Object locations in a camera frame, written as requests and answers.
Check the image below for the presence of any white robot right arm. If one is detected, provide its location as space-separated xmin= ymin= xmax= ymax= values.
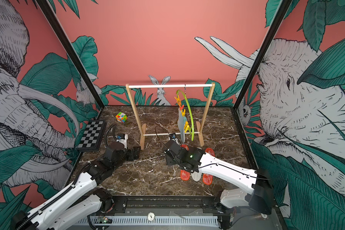
xmin=163 ymin=140 xmax=274 ymax=215

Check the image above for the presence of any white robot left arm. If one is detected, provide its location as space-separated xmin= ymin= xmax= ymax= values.
xmin=10 ymin=142 xmax=141 ymax=230

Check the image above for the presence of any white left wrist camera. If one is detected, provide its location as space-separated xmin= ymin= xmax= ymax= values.
xmin=116 ymin=134 xmax=128 ymax=149

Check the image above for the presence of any wooden hanger rack frame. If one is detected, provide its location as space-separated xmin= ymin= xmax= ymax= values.
xmin=126 ymin=83 xmax=216 ymax=150

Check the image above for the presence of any white perforated rail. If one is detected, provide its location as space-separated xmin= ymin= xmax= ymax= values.
xmin=90 ymin=216 xmax=219 ymax=227

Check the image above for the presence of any green clip hanger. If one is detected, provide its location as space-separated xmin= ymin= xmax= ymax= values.
xmin=175 ymin=90 xmax=195 ymax=141

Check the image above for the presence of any colourful puzzle cube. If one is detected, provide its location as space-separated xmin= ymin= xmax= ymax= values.
xmin=116 ymin=112 xmax=127 ymax=123

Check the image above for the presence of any red orange-edged insole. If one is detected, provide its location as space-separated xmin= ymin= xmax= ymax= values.
xmin=180 ymin=144 xmax=190 ymax=181
xmin=202 ymin=148 xmax=215 ymax=186

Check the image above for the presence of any grey textured insole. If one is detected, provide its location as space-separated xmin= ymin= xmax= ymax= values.
xmin=191 ymin=172 xmax=202 ymax=182

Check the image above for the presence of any black white checkerboard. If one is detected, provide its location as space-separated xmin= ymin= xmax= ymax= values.
xmin=76 ymin=120 xmax=106 ymax=151

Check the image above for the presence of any white smooth insole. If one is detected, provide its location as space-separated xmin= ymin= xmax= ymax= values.
xmin=177 ymin=108 xmax=187 ymax=143

